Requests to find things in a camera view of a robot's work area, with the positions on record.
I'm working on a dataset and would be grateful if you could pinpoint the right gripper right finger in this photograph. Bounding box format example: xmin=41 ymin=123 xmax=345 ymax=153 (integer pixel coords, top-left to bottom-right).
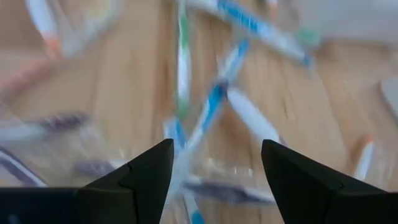
xmin=261 ymin=139 xmax=388 ymax=224

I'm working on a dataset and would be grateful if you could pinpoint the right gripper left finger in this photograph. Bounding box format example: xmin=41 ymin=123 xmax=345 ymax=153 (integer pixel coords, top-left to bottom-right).
xmin=76 ymin=138 xmax=175 ymax=224

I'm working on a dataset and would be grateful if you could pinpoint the blue toothbrush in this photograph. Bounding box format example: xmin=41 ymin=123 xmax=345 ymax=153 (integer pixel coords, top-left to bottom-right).
xmin=183 ymin=38 xmax=252 ymax=151
xmin=162 ymin=117 xmax=206 ymax=224
xmin=185 ymin=0 xmax=314 ymax=68

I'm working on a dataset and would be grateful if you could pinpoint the green toothbrush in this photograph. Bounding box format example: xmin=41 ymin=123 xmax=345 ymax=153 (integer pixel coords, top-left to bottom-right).
xmin=297 ymin=27 xmax=322 ymax=48
xmin=175 ymin=0 xmax=193 ymax=119

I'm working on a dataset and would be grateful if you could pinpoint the orange toothbrush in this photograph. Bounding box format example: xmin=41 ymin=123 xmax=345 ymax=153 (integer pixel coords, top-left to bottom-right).
xmin=0 ymin=58 xmax=60 ymax=98
xmin=350 ymin=134 xmax=376 ymax=182
xmin=25 ymin=0 xmax=63 ymax=59

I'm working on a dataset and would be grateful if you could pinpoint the wide white plastic bin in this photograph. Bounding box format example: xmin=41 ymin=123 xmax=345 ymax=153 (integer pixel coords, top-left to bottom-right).
xmin=294 ymin=0 xmax=398 ymax=47

